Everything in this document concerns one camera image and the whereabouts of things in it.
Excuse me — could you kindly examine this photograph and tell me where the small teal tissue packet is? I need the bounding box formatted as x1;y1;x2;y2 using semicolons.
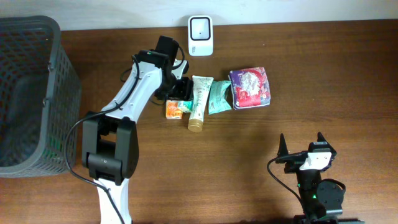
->
177;101;193;113

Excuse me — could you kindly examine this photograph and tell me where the mint green snack packet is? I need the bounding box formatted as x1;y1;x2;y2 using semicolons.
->
208;80;232;114

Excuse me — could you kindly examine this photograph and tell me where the orange snack packet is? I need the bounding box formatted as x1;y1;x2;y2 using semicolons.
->
165;100;183;119

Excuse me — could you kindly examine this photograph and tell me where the cream tube gold cap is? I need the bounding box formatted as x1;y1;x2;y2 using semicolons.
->
188;75;214;133

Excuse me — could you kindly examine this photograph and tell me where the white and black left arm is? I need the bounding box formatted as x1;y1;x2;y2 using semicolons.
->
81;35;193;223

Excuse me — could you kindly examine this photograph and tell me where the red purple tissue pack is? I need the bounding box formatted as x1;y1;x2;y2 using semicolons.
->
229;67;271;110

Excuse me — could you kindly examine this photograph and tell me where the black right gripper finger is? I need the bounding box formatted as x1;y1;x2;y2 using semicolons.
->
277;133;289;157
317;132;328;145

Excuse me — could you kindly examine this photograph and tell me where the black camera cable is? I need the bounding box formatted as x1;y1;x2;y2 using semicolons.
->
266;154;308;215

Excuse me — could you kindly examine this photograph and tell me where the white barcode scanner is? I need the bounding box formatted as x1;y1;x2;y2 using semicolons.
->
187;15;214;57

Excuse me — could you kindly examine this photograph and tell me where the dark grey plastic basket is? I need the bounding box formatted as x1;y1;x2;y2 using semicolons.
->
1;16;81;178

